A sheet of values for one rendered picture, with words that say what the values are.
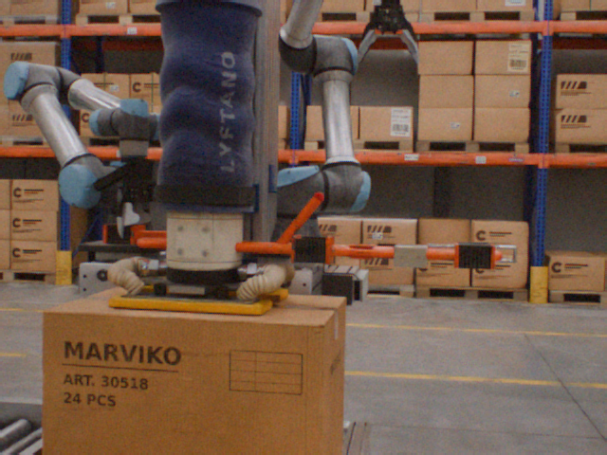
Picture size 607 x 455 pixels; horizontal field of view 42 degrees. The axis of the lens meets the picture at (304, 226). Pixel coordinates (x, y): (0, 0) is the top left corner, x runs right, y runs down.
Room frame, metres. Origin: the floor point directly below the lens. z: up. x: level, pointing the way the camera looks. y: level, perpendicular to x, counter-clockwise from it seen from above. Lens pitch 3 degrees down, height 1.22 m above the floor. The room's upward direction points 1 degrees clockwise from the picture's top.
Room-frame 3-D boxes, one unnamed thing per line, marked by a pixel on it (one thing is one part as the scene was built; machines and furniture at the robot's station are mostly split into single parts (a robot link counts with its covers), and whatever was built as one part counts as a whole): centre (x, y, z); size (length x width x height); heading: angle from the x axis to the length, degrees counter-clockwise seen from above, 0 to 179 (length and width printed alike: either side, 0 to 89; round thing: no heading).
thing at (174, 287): (1.79, 0.23, 1.01); 0.34 x 0.25 x 0.06; 80
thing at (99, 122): (2.17, 0.52, 1.38); 0.11 x 0.11 x 0.08; 52
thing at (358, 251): (1.87, 0.01, 1.08); 0.93 x 0.30 x 0.04; 80
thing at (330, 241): (1.75, -0.02, 1.07); 0.10 x 0.08 x 0.06; 170
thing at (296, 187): (2.24, 0.01, 1.20); 0.13 x 0.12 x 0.14; 108
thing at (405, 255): (1.71, -0.23, 1.07); 0.07 x 0.07 x 0.04; 80
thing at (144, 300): (1.70, 0.24, 0.97); 0.34 x 0.10 x 0.05; 80
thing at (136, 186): (2.09, 0.45, 1.22); 0.09 x 0.08 x 0.12; 81
